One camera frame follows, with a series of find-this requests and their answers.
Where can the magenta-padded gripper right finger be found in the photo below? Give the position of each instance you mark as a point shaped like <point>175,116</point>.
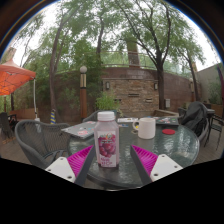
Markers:
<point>165,167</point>

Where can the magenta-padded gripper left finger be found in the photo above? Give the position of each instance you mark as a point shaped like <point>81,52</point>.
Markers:
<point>57,167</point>

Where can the purple drink bottle white cap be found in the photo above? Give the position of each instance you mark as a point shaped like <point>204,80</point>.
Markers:
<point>106,146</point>

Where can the flat round red coaster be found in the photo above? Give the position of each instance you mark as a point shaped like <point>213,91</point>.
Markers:
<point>168,131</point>

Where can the white mug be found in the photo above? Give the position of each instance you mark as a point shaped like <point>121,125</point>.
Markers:
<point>147,128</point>

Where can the silver laptop with stickers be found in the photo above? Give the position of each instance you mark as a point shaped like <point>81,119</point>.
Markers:
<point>80,130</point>

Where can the black laptop with stickers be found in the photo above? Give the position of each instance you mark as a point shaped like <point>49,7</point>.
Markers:
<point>167,120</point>

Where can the blue yellow striped cone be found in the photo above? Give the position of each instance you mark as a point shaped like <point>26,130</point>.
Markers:
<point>53,116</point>

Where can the white printed booklet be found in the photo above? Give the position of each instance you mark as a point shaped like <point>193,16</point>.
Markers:
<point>126,120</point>

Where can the black metal chair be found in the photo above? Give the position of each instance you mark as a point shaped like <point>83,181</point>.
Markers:
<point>217,125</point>

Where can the large dark-trunked tree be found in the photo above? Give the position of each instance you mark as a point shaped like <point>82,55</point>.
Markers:
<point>161,90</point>

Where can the green plant in blue pot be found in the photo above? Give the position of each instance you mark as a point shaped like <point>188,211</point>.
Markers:
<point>106,101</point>

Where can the leaning grey-trunked tree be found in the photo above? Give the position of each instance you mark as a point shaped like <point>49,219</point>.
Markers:
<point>53,76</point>

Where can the closed maroon umbrella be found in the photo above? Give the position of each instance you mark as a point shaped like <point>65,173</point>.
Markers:
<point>221,86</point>

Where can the orange patio umbrella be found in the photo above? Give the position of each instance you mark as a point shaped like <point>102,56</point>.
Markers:
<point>13,78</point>

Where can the brown lamp post white globe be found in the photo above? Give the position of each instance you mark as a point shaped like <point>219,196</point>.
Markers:
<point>83,98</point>

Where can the slim brown lamp post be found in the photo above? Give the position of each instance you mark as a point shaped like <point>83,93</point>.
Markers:
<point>191,91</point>

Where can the black wall lamp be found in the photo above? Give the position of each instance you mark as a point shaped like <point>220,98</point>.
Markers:
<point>155,86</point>
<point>107,86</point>

